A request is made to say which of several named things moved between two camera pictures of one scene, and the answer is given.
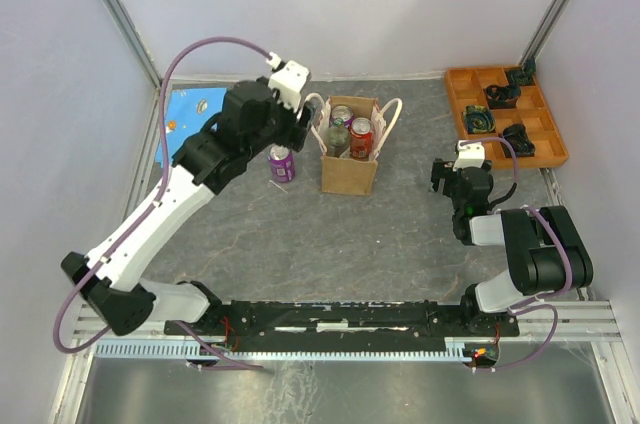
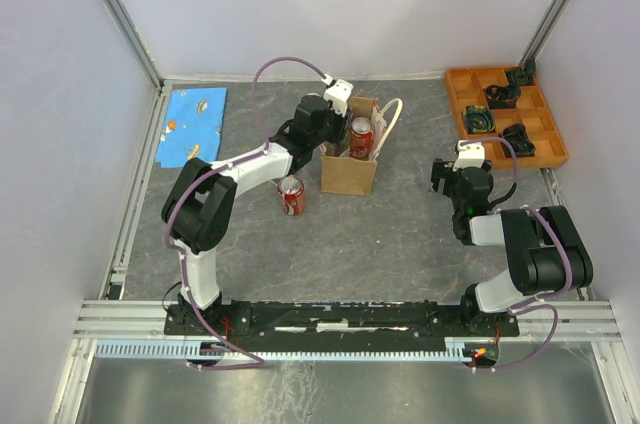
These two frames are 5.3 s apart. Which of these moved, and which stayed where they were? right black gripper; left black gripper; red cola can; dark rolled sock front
Moved: left black gripper
Stayed: right black gripper; dark rolled sock front; red cola can
